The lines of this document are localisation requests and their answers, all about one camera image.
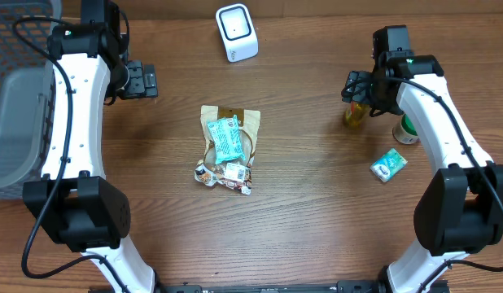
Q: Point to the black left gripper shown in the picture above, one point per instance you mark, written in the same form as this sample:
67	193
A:
145	84

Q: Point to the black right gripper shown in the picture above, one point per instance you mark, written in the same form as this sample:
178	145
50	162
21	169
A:
355	86

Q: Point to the clear plastic container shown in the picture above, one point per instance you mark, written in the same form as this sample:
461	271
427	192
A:
355	114

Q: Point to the green lid spice jar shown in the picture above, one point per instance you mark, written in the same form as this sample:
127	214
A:
404	131

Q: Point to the teal small carton box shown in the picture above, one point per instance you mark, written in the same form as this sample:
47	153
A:
388	165

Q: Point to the brown Pantree snack packet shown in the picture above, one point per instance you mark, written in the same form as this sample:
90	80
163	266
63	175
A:
248	123

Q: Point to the teal white snack packet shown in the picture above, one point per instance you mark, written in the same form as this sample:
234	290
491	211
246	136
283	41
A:
225	134

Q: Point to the brown white snack wrapper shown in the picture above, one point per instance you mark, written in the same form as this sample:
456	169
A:
234	174

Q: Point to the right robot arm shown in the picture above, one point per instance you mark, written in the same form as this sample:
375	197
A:
461	211

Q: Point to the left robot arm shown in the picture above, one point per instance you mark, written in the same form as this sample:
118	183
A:
72	201

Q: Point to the white barcode scanner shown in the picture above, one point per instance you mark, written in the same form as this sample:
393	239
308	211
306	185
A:
237	32

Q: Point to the grey plastic mesh basket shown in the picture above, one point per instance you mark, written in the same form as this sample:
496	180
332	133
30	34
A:
26	94

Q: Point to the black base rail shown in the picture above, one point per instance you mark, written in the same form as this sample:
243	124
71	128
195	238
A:
268	288

